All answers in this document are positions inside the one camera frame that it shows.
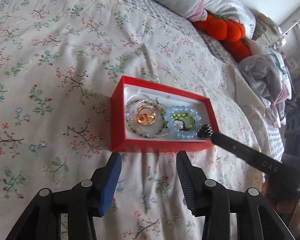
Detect pink striped cloth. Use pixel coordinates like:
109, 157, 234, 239
187, 0, 208, 22

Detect grey crumpled cloth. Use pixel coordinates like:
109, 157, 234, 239
240, 54, 290, 100

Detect black bead bracelet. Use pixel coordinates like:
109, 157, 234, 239
197, 124, 213, 139

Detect white printed pillow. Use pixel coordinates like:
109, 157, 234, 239
205, 0, 255, 38

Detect white sheet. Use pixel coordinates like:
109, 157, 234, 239
224, 62, 269, 110

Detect stack of books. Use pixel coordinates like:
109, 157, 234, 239
252, 12, 283, 48

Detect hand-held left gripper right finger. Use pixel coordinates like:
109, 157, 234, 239
176, 151, 297, 240

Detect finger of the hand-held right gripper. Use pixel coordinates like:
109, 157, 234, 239
211, 132, 259, 164

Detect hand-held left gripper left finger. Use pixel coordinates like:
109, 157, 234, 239
5, 152, 122, 240

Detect light blue bead bracelet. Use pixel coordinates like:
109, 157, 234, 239
164, 105, 202, 141

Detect orange pumpkin plush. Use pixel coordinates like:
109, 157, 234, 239
192, 12, 252, 62

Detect orange amber bracelet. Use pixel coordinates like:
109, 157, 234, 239
136, 106, 157, 127

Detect clear bead bracelet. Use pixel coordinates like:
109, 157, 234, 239
125, 99, 163, 130

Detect dark box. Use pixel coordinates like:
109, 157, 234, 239
285, 97, 300, 140

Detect floral bed sheet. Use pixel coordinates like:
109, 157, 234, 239
0, 0, 270, 240

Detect dark green seed bead bracelet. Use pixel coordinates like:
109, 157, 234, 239
130, 105, 171, 139

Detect red cardboard box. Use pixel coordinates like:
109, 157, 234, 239
111, 75, 220, 153

